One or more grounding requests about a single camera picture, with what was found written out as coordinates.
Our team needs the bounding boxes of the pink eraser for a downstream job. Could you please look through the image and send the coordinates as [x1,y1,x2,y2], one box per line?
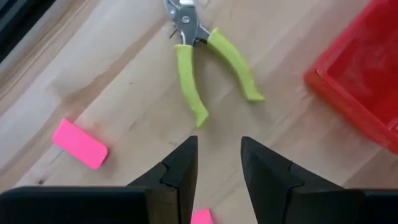
[52,118,109,170]
[190,208,215,224]

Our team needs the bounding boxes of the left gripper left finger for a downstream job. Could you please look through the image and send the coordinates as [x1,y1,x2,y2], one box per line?
[126,135,199,224]

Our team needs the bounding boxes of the red plastic basket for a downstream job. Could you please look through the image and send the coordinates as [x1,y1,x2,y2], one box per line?
[303,0,398,156]

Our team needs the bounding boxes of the green-handled pliers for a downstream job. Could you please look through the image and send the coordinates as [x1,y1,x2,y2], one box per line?
[163,0,266,129]

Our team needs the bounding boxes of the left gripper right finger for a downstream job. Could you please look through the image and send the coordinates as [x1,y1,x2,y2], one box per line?
[241,136,346,224]

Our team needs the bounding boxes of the black aluminium table frame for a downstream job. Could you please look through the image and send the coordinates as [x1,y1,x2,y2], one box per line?
[0,0,58,65]

